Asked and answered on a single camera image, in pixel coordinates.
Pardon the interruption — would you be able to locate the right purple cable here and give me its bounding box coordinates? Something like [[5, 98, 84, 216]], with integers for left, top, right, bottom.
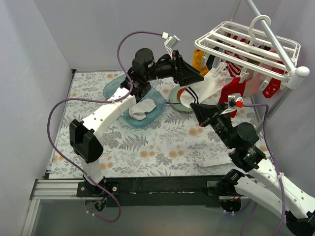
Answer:
[[240, 103, 287, 236]]

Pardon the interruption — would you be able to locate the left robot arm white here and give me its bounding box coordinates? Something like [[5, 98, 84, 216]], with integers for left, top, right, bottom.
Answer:
[[69, 48, 204, 197]]

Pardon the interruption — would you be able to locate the plain white sock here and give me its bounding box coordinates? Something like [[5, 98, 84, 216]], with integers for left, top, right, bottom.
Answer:
[[128, 99, 156, 120]]

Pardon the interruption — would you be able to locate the red white striped sock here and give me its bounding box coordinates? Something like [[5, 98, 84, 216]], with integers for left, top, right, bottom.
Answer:
[[225, 34, 256, 79]]

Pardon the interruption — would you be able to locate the metal drying stand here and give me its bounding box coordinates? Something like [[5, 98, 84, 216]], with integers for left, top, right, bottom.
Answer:
[[198, 0, 310, 168]]

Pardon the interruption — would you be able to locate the light green plate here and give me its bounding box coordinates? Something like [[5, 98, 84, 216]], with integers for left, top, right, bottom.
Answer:
[[169, 86, 192, 113]]

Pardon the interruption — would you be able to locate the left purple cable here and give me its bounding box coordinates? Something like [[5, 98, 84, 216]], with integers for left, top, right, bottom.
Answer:
[[47, 30, 164, 223]]

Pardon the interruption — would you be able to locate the white clip hanger rack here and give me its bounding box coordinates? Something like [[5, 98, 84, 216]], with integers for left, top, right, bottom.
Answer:
[[194, 19, 290, 82]]

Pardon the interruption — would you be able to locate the pink sock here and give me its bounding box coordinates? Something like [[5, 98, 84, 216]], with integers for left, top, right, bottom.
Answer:
[[243, 73, 263, 97]]

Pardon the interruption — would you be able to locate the purple cable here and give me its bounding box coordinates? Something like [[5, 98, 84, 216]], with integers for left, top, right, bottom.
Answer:
[[47, 30, 164, 223], [240, 103, 287, 236]]

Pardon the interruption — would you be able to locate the teal plastic basin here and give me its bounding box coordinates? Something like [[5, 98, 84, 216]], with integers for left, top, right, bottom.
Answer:
[[103, 75, 166, 128]]

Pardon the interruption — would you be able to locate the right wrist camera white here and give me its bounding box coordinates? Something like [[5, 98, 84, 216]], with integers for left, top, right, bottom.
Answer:
[[221, 93, 244, 115]]

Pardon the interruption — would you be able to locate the yellow sock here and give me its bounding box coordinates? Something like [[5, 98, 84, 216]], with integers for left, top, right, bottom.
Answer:
[[192, 49, 209, 76]]

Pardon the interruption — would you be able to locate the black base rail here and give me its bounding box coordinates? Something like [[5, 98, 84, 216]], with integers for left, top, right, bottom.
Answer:
[[76, 176, 248, 212]]

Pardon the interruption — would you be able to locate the red snowflake sock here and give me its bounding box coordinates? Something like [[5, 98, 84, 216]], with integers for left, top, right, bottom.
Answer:
[[262, 78, 281, 99]]

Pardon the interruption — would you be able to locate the orange saucer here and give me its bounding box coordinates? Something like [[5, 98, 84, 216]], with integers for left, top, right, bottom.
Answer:
[[177, 88, 186, 101]]

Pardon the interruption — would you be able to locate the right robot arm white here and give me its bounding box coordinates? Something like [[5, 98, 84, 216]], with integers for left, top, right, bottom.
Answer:
[[191, 102, 315, 236]]

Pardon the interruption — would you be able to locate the floral tablecloth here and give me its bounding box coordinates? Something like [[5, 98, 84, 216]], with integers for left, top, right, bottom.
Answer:
[[49, 71, 234, 179]]

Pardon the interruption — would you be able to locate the red sock white pattern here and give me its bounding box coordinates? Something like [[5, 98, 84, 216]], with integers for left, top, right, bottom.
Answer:
[[218, 76, 246, 105]]

